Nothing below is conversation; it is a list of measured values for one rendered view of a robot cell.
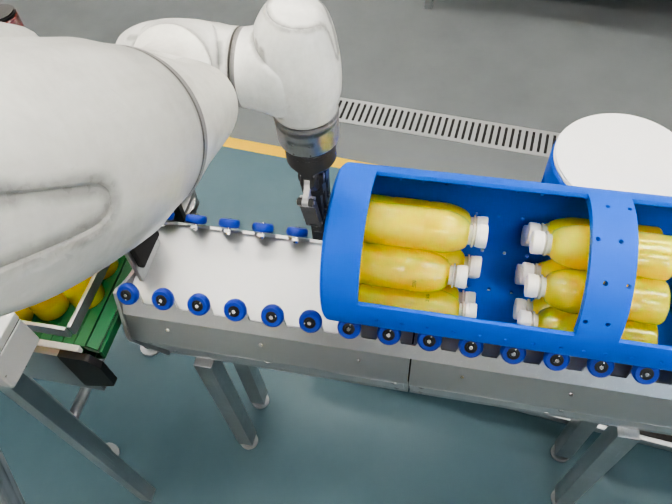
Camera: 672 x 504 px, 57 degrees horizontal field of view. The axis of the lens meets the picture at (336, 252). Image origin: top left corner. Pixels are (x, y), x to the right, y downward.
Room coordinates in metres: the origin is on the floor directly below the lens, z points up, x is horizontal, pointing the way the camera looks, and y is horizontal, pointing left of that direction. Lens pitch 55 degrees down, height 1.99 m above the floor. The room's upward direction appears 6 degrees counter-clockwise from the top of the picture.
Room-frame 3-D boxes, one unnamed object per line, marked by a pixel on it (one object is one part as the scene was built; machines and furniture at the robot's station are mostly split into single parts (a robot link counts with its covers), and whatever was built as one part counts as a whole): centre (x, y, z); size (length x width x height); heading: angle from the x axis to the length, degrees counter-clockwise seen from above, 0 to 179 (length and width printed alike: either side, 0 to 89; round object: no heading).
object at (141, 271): (0.78, 0.39, 0.99); 0.10 x 0.02 x 0.12; 164
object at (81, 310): (0.80, 0.47, 0.96); 0.40 x 0.01 x 0.03; 164
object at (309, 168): (0.65, 0.02, 1.32); 0.08 x 0.07 x 0.09; 164
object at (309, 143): (0.65, 0.02, 1.39); 0.09 x 0.09 x 0.06
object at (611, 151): (0.83, -0.61, 1.03); 0.28 x 0.28 x 0.01
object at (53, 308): (0.71, 0.60, 1.00); 0.07 x 0.07 x 0.20
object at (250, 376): (0.82, 0.31, 0.31); 0.06 x 0.06 x 0.63; 74
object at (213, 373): (0.69, 0.35, 0.31); 0.06 x 0.06 x 0.63; 74
